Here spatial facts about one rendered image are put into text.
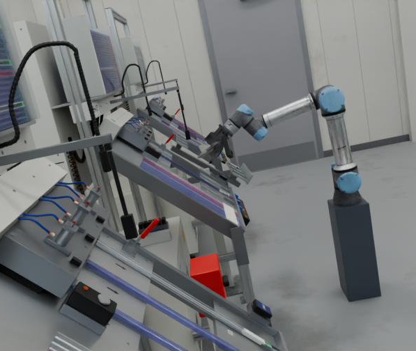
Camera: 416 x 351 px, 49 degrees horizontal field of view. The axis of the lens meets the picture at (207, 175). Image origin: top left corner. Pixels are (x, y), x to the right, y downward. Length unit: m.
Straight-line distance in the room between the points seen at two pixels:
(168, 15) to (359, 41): 2.24
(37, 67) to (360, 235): 1.78
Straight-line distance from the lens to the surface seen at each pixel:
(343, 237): 2.59
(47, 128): 1.93
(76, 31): 1.99
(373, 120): 5.98
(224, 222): 1.94
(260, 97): 5.61
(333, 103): 2.29
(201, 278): 1.55
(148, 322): 2.15
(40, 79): 1.92
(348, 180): 2.38
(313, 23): 5.74
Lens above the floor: 1.44
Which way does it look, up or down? 14 degrees down
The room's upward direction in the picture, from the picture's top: 12 degrees counter-clockwise
